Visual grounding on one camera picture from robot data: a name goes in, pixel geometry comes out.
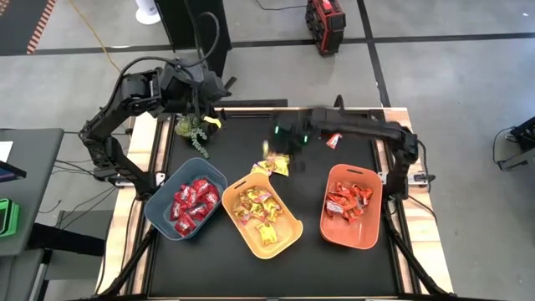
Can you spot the black partition panel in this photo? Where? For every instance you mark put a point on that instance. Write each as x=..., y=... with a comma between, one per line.
x=175, y=25

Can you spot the pale yellow-orange plastic bin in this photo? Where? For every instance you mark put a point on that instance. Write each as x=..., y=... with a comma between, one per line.
x=284, y=234

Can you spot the black power strip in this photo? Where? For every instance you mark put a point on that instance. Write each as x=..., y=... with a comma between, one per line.
x=259, y=103

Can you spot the white fan base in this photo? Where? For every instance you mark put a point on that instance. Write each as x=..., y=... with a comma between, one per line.
x=146, y=14

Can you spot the black power supply box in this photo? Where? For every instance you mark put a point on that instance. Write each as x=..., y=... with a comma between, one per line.
x=106, y=170

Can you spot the black mat with striped edge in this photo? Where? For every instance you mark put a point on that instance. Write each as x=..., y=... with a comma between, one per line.
x=16, y=25

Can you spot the black low bench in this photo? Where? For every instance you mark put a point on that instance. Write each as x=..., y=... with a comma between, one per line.
x=67, y=240

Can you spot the orange plastic bin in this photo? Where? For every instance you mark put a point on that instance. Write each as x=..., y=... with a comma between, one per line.
x=351, y=234

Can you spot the black aluminium table frame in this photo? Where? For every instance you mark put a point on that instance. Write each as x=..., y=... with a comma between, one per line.
x=246, y=113

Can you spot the grey side table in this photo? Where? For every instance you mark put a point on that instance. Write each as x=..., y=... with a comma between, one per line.
x=33, y=200

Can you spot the red candy packet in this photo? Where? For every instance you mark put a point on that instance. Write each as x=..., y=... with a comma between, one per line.
x=177, y=210
x=202, y=185
x=184, y=226
x=197, y=211
x=187, y=195
x=211, y=198

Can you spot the red and black tool case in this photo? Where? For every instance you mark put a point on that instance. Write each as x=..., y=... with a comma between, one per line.
x=324, y=25

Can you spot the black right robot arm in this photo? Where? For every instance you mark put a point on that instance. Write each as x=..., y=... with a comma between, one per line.
x=368, y=127

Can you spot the green plastic tray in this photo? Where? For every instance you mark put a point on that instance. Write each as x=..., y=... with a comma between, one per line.
x=10, y=217

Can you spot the blue-grey plastic bin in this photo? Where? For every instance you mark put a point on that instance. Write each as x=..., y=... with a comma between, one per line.
x=190, y=171

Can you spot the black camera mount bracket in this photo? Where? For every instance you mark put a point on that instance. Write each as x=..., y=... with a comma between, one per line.
x=339, y=104

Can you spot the white paper sheet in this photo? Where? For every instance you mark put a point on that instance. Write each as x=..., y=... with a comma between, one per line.
x=5, y=151

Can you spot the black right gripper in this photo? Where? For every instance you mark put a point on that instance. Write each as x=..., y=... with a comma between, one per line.
x=292, y=131

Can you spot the black floor equipment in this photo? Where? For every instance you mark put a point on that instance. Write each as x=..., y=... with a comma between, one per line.
x=524, y=134

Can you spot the dark tablet device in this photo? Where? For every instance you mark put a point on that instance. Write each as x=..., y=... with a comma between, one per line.
x=10, y=172

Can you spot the small artificial green plant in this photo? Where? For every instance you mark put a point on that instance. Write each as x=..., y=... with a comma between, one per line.
x=190, y=129

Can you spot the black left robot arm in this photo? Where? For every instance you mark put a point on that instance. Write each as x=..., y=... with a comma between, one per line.
x=134, y=92

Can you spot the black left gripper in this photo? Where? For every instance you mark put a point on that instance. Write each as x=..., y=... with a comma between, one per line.
x=188, y=85

